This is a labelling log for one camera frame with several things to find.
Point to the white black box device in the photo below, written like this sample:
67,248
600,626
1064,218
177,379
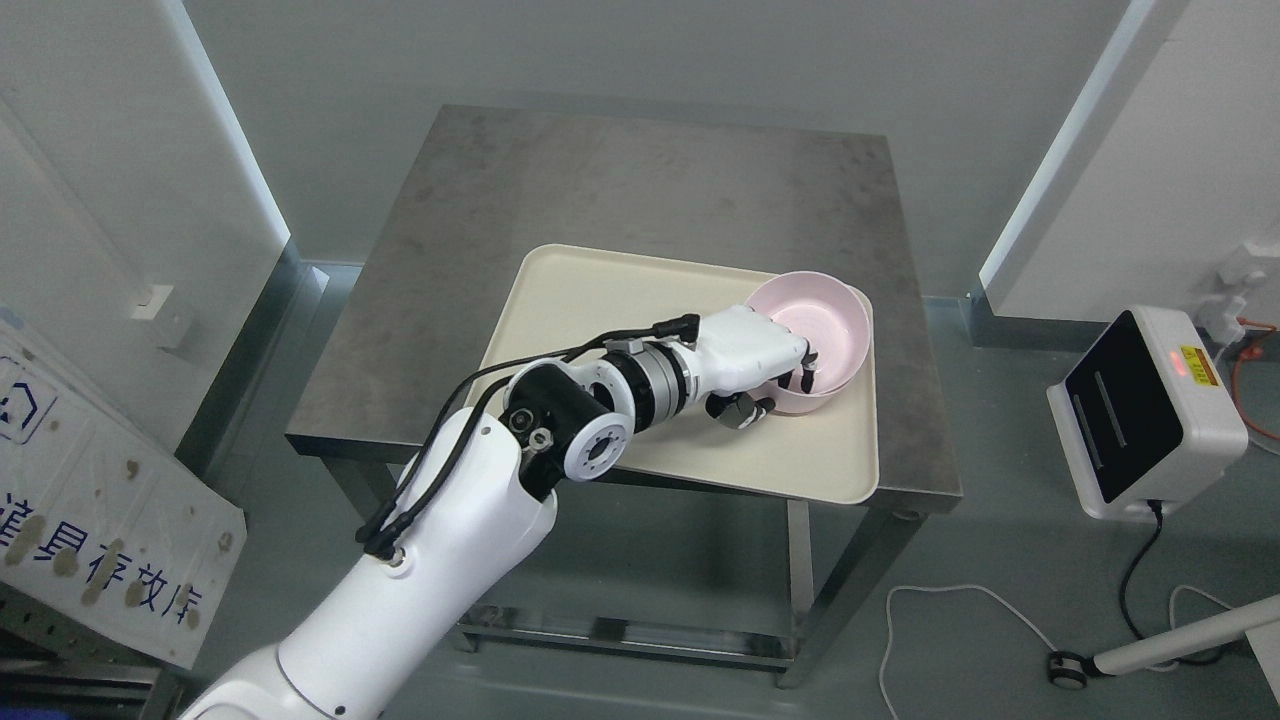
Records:
1145,417

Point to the white wall outlet right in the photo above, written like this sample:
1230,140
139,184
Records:
1249,266

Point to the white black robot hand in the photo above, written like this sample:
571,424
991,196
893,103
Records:
738,351

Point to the cream plastic tray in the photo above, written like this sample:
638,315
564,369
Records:
564,295

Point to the white stand leg with caster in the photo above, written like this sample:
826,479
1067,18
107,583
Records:
1257,623

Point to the pink bowl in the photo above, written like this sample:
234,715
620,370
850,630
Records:
835,317
791,399

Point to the wall socket box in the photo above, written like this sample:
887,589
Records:
167,317

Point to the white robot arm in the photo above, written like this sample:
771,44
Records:
474,502

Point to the stainless steel table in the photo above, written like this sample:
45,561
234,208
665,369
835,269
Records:
490,185

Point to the white sign board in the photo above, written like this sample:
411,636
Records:
101,525

